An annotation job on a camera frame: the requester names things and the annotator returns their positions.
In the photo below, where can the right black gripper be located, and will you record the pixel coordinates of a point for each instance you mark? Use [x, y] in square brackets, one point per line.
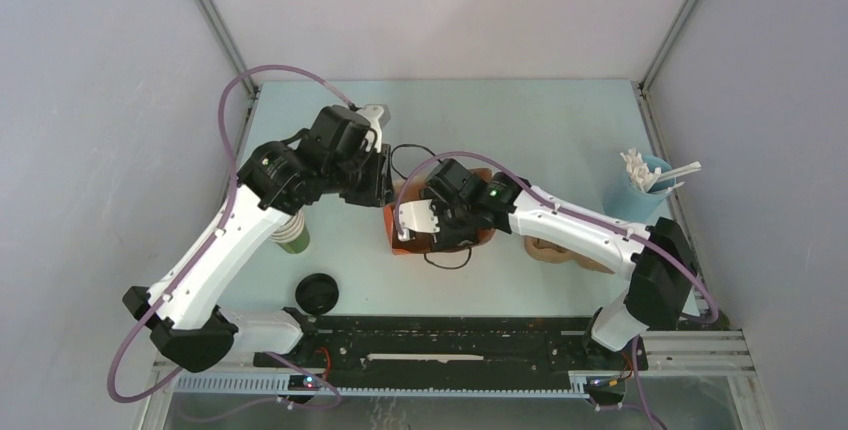
[446, 239]

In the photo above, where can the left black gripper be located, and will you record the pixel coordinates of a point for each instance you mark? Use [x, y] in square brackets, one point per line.
[380, 186]

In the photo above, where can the orange paper bag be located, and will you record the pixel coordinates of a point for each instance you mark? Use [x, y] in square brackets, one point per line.
[430, 235]

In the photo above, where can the brown pulp cup carrier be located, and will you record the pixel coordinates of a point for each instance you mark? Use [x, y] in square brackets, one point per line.
[548, 252]

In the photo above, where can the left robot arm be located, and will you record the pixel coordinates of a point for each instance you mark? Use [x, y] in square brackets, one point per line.
[342, 153]

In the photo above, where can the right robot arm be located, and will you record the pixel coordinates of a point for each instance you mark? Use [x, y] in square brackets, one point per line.
[655, 259]

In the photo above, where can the stack of paper cups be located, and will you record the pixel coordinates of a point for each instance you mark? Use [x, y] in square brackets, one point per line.
[293, 237]

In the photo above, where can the stack of black lids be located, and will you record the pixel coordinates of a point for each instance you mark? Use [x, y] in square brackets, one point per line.
[317, 294]

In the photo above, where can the blue cup of stirrers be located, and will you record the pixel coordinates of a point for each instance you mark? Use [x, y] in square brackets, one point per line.
[645, 182]

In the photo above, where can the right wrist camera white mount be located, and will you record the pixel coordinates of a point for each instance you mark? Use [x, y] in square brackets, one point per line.
[416, 216]

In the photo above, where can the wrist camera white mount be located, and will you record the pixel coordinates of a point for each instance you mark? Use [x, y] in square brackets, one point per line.
[416, 216]
[378, 116]

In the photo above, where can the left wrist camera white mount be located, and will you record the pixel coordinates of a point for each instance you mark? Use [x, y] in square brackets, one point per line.
[378, 116]

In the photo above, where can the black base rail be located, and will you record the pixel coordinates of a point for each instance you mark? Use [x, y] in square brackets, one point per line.
[465, 354]

